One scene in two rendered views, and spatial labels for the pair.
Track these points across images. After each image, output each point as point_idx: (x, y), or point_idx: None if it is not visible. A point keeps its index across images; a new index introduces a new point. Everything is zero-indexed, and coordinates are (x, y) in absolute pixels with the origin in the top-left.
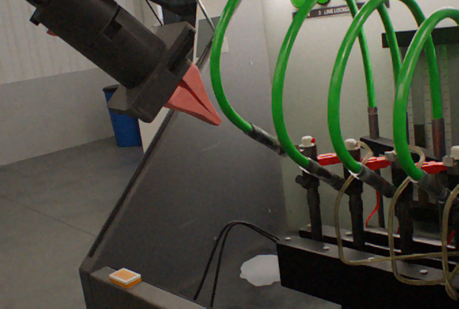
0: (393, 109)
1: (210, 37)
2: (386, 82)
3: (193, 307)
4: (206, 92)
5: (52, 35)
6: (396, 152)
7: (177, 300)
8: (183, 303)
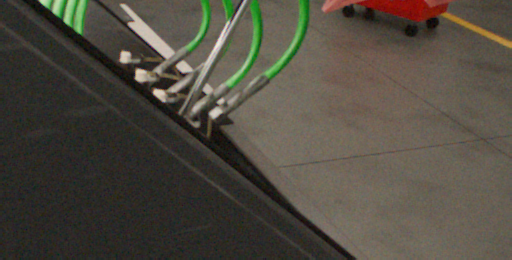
0: (209, 2)
1: (188, 134)
2: None
3: (322, 226)
4: None
5: None
6: (208, 29)
7: (336, 241)
8: (331, 235)
